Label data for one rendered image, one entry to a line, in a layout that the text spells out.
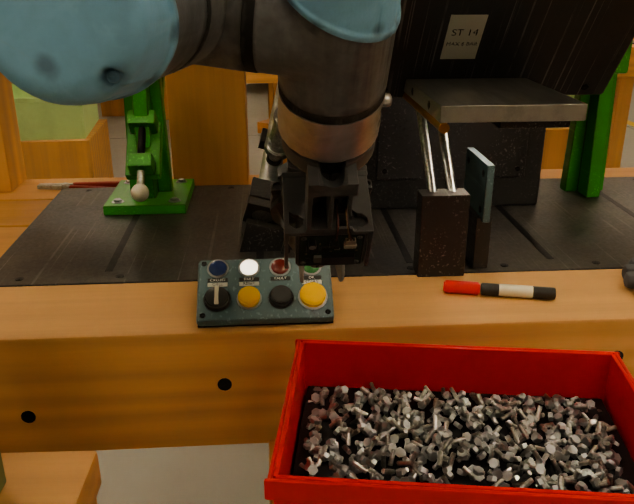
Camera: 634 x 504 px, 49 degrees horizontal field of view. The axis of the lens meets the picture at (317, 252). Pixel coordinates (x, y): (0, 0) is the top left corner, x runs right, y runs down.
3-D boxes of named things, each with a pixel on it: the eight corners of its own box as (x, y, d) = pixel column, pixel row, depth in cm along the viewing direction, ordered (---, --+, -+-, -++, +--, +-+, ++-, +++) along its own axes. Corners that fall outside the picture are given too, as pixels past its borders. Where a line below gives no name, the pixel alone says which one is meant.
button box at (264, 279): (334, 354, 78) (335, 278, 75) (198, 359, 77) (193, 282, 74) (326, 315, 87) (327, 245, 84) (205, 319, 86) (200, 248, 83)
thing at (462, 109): (584, 131, 76) (588, 103, 75) (438, 134, 75) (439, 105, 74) (480, 79, 112) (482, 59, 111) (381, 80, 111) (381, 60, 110)
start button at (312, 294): (326, 308, 77) (327, 302, 76) (300, 309, 77) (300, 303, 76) (325, 285, 79) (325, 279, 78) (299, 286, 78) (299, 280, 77)
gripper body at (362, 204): (280, 273, 59) (279, 183, 49) (277, 192, 64) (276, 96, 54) (370, 270, 60) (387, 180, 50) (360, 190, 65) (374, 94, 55)
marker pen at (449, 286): (553, 296, 84) (554, 284, 83) (555, 302, 82) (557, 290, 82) (442, 289, 86) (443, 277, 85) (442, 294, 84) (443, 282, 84)
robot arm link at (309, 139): (275, 50, 51) (387, 48, 51) (276, 96, 54) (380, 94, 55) (279, 127, 46) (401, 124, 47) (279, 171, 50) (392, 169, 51)
